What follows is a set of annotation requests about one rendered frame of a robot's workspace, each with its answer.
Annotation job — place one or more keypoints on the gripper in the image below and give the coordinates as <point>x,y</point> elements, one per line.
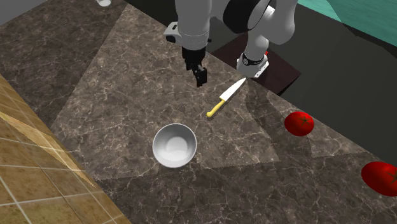
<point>193,58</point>

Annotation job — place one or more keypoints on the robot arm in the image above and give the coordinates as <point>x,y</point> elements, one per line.
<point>195,18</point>

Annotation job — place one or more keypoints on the white bowl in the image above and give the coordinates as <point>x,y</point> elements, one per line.
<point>174,145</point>

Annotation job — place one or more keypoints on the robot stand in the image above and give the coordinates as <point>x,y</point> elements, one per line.
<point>279,73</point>

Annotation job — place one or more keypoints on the small red tomato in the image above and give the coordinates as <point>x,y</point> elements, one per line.
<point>299,123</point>

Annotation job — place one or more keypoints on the white cup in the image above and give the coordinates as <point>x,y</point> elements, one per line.
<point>103,2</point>

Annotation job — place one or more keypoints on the large red tomato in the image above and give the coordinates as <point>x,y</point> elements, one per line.
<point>380,178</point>

